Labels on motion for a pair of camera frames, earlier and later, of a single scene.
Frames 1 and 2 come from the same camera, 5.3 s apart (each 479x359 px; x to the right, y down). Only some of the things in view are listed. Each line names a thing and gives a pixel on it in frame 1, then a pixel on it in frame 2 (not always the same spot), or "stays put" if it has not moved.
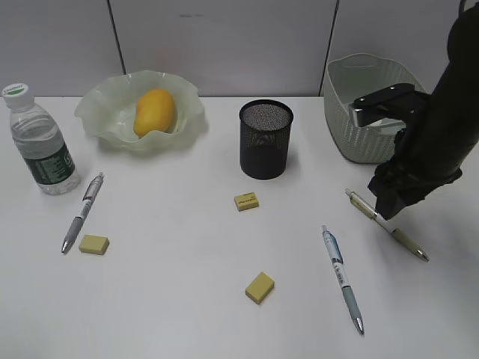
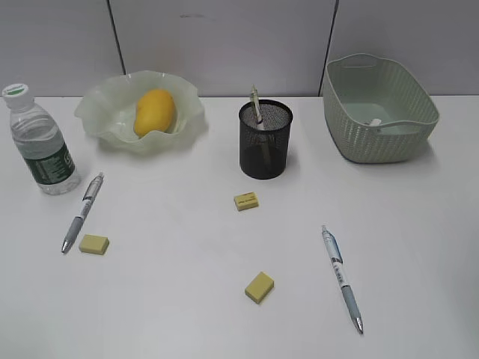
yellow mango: (155, 111) stays put
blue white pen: (335, 253) stays put
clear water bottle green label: (42, 141) stays put
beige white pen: (367, 208) -> (254, 96)
